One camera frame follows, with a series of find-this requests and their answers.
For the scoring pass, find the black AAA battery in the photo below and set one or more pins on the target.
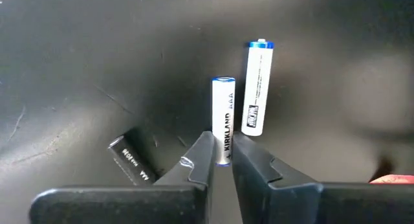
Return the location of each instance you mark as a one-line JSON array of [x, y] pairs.
[[129, 159]]

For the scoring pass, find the white AAA battery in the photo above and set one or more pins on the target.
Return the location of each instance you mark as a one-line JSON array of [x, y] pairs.
[[257, 88], [223, 114]]

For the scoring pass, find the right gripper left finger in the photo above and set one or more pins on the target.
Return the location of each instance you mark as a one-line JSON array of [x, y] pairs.
[[191, 185]]

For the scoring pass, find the red clip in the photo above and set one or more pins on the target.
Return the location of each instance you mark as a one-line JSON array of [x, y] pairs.
[[394, 179]]

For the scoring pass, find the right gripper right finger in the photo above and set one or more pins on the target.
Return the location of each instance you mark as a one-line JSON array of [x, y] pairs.
[[258, 185]]

